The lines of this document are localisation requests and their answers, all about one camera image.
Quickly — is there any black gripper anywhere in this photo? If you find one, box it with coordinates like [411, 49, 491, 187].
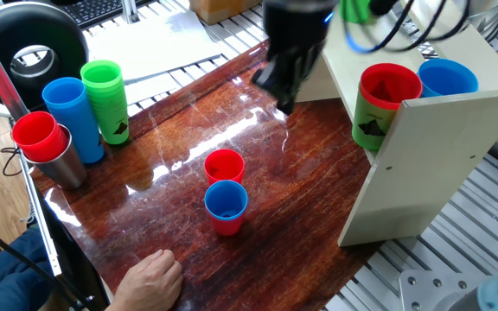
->
[251, 0, 335, 116]

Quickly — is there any cream wooden shelf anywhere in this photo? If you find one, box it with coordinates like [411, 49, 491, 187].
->
[294, 0, 498, 248]

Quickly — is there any blue plastic cup stack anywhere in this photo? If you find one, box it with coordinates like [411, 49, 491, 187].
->
[41, 77, 105, 165]

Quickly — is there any person's hand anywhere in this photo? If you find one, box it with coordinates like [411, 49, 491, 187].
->
[105, 249, 184, 311]

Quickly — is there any cardboard box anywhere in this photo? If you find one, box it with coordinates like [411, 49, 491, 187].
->
[188, 0, 262, 26]

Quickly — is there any white paper sheet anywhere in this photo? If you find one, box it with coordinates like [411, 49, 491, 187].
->
[86, 10, 224, 83]

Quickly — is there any silver vertical pole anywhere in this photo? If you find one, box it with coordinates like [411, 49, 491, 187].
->
[121, 0, 141, 25]

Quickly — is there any green cup at bottom edge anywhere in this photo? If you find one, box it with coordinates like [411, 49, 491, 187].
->
[80, 60, 131, 146]

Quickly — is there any black keyboard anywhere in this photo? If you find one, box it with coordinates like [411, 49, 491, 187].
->
[61, 0, 155, 29]

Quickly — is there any stainless steel cup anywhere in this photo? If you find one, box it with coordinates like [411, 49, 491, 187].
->
[23, 124, 88, 191]

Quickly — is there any blue gripper cable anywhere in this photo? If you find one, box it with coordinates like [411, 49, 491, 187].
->
[342, 16, 388, 55]

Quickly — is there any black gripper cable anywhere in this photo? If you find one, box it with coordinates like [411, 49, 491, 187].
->
[367, 0, 473, 53]

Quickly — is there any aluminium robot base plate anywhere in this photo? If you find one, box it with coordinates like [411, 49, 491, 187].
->
[399, 270, 470, 311]

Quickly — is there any thin black cable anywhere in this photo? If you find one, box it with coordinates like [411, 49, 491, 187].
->
[0, 146, 23, 177]

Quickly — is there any thick black cable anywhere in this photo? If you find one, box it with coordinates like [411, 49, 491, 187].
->
[0, 213, 94, 311]

